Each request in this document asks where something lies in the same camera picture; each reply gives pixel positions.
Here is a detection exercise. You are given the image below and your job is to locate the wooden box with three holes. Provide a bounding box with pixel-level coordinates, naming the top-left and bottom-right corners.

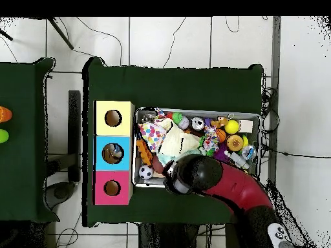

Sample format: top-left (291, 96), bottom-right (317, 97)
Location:
top-left (92, 99), bottom-right (136, 206)

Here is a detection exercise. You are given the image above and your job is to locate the light blue muslin cloth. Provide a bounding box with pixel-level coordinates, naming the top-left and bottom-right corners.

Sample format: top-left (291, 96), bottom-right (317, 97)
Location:
top-left (157, 153), bottom-right (176, 166)

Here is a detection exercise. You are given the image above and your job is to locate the small soccer ball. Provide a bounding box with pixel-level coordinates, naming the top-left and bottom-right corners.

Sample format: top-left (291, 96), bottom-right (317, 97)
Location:
top-left (138, 165), bottom-right (154, 180)

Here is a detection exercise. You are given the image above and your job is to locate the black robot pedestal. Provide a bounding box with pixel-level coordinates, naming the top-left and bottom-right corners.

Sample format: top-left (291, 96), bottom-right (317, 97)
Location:
top-left (138, 223), bottom-right (200, 248)

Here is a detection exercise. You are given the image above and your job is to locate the silver mesh bin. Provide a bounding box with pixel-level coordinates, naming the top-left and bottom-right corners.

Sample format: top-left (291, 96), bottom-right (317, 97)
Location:
top-left (132, 107), bottom-right (261, 188)

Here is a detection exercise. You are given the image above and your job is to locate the black cable with connector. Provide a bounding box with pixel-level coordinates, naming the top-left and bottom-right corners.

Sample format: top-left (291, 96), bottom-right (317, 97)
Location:
top-left (261, 144), bottom-right (331, 159)

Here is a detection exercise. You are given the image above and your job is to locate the orange plastic object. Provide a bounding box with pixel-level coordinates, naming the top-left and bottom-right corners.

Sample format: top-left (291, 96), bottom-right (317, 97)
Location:
top-left (0, 105), bottom-right (13, 123)

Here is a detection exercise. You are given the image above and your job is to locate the yellow ball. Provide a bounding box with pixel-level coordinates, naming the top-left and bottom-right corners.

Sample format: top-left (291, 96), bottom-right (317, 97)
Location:
top-left (224, 119), bottom-right (240, 134)

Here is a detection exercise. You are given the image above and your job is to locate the dark green table cloth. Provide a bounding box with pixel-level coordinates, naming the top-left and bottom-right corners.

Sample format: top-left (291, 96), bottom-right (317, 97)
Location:
top-left (81, 56), bottom-right (264, 228)
top-left (0, 57), bottom-right (61, 223)

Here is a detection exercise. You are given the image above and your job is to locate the grey round base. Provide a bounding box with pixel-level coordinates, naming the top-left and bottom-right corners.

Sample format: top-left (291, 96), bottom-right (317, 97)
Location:
top-left (45, 181), bottom-right (77, 211)

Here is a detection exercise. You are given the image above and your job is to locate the thin black floor cable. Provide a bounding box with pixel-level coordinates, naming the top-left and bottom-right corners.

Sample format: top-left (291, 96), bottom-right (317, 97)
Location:
top-left (162, 16), bottom-right (187, 68)
top-left (76, 16), bottom-right (123, 65)

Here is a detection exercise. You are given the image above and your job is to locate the small orange basketball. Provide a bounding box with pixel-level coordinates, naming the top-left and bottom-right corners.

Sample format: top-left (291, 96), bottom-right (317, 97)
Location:
top-left (216, 129), bottom-right (228, 143)

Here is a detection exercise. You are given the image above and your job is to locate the black tripod leg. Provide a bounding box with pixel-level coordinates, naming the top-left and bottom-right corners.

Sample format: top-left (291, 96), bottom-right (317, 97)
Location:
top-left (46, 16), bottom-right (75, 50)
top-left (0, 28), bottom-right (14, 41)

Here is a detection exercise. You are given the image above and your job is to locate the black panel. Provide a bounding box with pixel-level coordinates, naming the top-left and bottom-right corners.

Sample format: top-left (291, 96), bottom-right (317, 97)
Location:
top-left (67, 90), bottom-right (81, 183)

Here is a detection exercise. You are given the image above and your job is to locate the cream muslin cloth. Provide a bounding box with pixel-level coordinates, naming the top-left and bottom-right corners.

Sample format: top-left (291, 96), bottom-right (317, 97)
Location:
top-left (156, 118), bottom-right (201, 157)

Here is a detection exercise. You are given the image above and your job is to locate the small white baseball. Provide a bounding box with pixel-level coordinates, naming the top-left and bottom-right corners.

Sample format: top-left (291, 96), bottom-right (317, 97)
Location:
top-left (178, 116), bottom-right (190, 130)

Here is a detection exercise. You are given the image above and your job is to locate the polka dot paper napkin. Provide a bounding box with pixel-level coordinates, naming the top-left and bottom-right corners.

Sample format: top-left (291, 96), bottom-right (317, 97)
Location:
top-left (138, 122), bottom-right (167, 153)

